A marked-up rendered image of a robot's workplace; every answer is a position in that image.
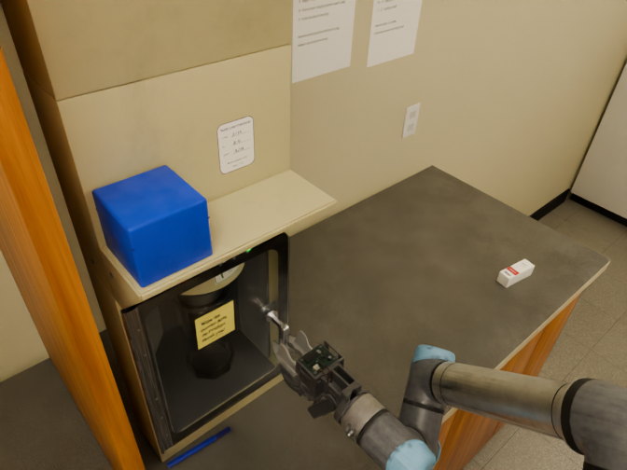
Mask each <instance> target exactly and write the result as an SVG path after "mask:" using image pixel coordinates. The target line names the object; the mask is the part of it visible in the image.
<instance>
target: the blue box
mask: <svg viewBox="0 0 627 470"><path fill-rule="evenodd" d="M92 196H93V199H94V203H95V206H96V208H95V209H96V211H97V213H98V216H99V219H100V223H101V227H102V230H103V234H104V239H105V242H106V246H107V248H108V249H109V250H110V251H111V252H112V254H113V255H114V256H115V257H116V258H117V259H118V261H119V262H120V263H121V264H122V266H123V267H124V268H125V269H126V270H127V271H128V272H129V273H130V274H131V275H132V277H133V278H134V279H135V280H136V282H137V283H138V284H139V285H140V286H141V287H146V286H148V285H150V284H152V283H155V282H157V281H159V280H161V279H163V278H165V277H167V276H169V275H171V274H173V273H175V272H178V271H180V270H182V269H184V268H186V267H188V266H190V265H192V264H194V263H196V262H199V261H201V260H203V259H205V258H207V257H208V256H211V255H212V254H213V249H212V241H211V232H210V224H209V218H210V216H209V215H208V207H207V200H206V198H205V197H204V196H203V195H202V194H200V193H199V192H198V191H197V190H196V189H194V188H193V187H192V186H191V185H190V184H188V183H187V182H186V181H185V180H184V179H183V178H181V177H180V176H179V175H178V174H177V173H175V172H174V171H173V170H172V169H171V168H169V167H168V166H167V165H163V166H160V167H158V168H156V169H153V170H150V171H147V172H144V173H139V174H137V175H135V176H132V177H129V178H126V179H123V180H120V181H117V182H116V183H113V184H110V185H107V186H104V187H99V188H96V189H94V190H93V191H92Z"/></svg>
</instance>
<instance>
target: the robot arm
mask: <svg viewBox="0 0 627 470"><path fill-rule="evenodd" d="M329 347H330V348H331V349H332V350H333V351H334V352H336V353H337V354H338V357H337V356H336V355H334V354H333V353H332V352H331V351H330V350H329ZM272 348H273V353H274V356H275V359H276V361H277V364H278V366H279V368H280V371H281V373H282V375H283V378H284V380H285V382H286V384H287V385H288V387H289V388H291V389H292V390H293V391H295V392H297V393H298V394H299V396H302V395H303V394H304V395H305V396H306V397H308V400H309V401H313V404H312V405H311V406H309V407H308V411H309V413H310V414H311V416H312V417H313V418H314V419H316V418H318V417H321V416H325V415H327V414H328V413H329V412H332V411H334V410H335V413H334V419H335V420H336V421H337V422H338V423H339V424H340V425H341V428H342V429H343V430H344V431H345V432H346V435H347V437H349V438H350V437H351V438H352V439H353V440H354V441H355V442H356V443H357V444H358V445H359V447H360V448H361V449H362V450H364V451H365V452H366V453H367V454H368V455H369V456H370V458H371V459H372V460H373V461H374V462H376V463H377V464H378V465H379V466H380V467H381V468H382V469H383V470H432V469H433V468H434V466H435V465H436V463H437V462H438V461H439V457H440V453H441V448H440V443H439V432H440V428H441V424H442V419H443V414H444V410H445V407H446V406H449V407H452V408H458V409H461V410H464V411H467V412H470V413H474V414H477V415H480V416H483V417H486V418H489V419H493V420H496V421H499V422H504V423H507V424H511V425H514V426H517V427H521V428H523V429H526V430H530V431H533V432H536V433H540V434H542V435H548V436H551V437H554V438H558V439H561V440H563V441H564V442H565V444H566V445H567V446H568V447H569V448H570V449H571V450H573V451H574V452H576V453H578V454H581V455H584V463H583V469H582V470H627V389H626V388H624V387H622V386H619V385H618V384H615V383H612V382H609V381H605V380H595V379H589V378H579V379H576V380H574V381H572V382H571V383H570V382H564V381H559V380H550V379H544V378H540V377H534V376H528V375H524V374H518V373H513V372H507V371H502V370H497V369H491V368H487V367H481V366H472V365H466V364H461V363H455V355H454V353H452V352H450V351H447V350H444V349H441V348H438V347H434V346H429V345H419V346H417V347H416V349H415V352H414V356H413V359H412V361H411V370H410V374H409V378H408V382H407V386H406V391H405V394H404V398H403V402H402V406H401V410H400V414H399V418H398V419H397V418H396V417H395V416H394V415H393V414H392V413H390V412H389V411H388V410H387V409H386V408H385V407H384V406H383V405H382V404H381V403H380V402H379V401H378V400H377V399H376V398H374V397H373V396H372V395H371V394H368V393H367V392H366V391H365V390H364V389H363V388H362V384H361V383H360V382H359V381H358V380H356V379H355V378H354V377H353V376H352V375H351V374H350V373H349V372H348V371H347V370H346V369H345V368H344V360H345V357H344V356H343V355H342V354H341V353H340V352H338V351H337V350H336V349H335V348H334V347H333V346H332V345H331V344H330V343H328V342H327V341H326V340H324V345H323V344H322V343H321V344H319V345H317V346H316V347H314V348H312V347H311V346H310V344H309V342H308V339H307V337H306V335H305V334H304V333H303V332H302V331H299V332H298V334H297V336H296V337H295V338H294V337H291V336H289V348H291V349H292V350H293V351H294V353H296V354H298V355H299V356H300V358H299V359H298V360H296V361H293V360H292V358H291V357H290V355H289V352H288V350H287V348H286V347H285V345H283V344H282V343H280V345H279V344H278V343H277V342H276V341H275V340H274V341H273V342H272Z"/></svg>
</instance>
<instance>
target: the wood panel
mask: <svg viewBox="0 0 627 470"><path fill-rule="evenodd" d="M0 250H1V252H2V254H3V256H4V259H5V261H6V262H7V265H8V268H9V270H10V272H11V274H12V276H13V279H14V281H15V283H16V285H17V286H18V288H19V291H20V293H21V296H22V298H23V301H24V303H25V305H26V307H27V309H28V312H29V313H30V315H31V317H32V319H33V322H34V324H35V327H36V329H37V332H38V334H39V336H40V338H41V339H42V342H43V344H44V346H45V348H46V350H47V352H48V355H49V358H50V360H51V361H52V363H53V365H54V366H55V367H56V369H57V371H58V373H59V374H60V376H61V378H62V380H63V382H64V384H65V386H66V387H67V389H68V391H69V393H70V394H71V395H72V397H73V399H74V400H75V402H76V404H77V406H78V408H79V410H80V412H81V413H82V415H83V417H84V419H85V420H86V422H87V424H88V426H89V427H90V429H91V431H92V432H93V434H94V436H95V438H96V439H97V441H98V443H99V445H100V446H101V448H102V450H103V452H104V454H105V456H106V458H107V459H108V461H109V462H110V464H111V465H112V467H113V469H114V470H146V469H145V466H144V463H143V460H142V458H141V455H140V452H139V449H138V447H137V444H136V441H135V438H134V435H133V432H132V427H131V425H130V423H129V420H128V417H127V414H126V411H125V408H124V406H123V403H122V400H121V397H120V394H119V391H118V387H117V385H116V382H115V379H114V376H113V373H112V370H111V367H110V365H109V362H108V359H107V356H106V353H105V349H104V346H103V343H102V341H101V338H100V335H99V332H98V329H97V326H96V323H95V321H94V318H93V316H92V313H91V308H90V305H89V302H88V300H87V297H86V294H85V291H84V288H83V285H82V283H81V281H80V278H79V275H78V272H77V267H76V264H75V261H74V259H73V256H72V253H71V250H70V248H69V245H68V242H67V239H66V237H65V234H64V231H63V226H62V223H61V220H60V217H59V215H58V213H57V210H56V207H55V204H54V201H53V198H52V196H51V193H50V190H49V185H48V182H47V179H46V177H45V175H44V172H43V169H42V166H41V163H40V160H39V157H38V155H37V152H36V149H35V145H34V142H33V139H32V136H31V133H30V131H29V128H28V125H27V122H26V119H25V116H24V114H23V111H22V109H21V104H20V101H19V98H18V95H17V92H16V90H15V87H14V84H13V81H12V78H11V75H10V73H9V71H8V68H7V63H6V60H5V57H4V54H3V51H2V49H1V46H0Z"/></svg>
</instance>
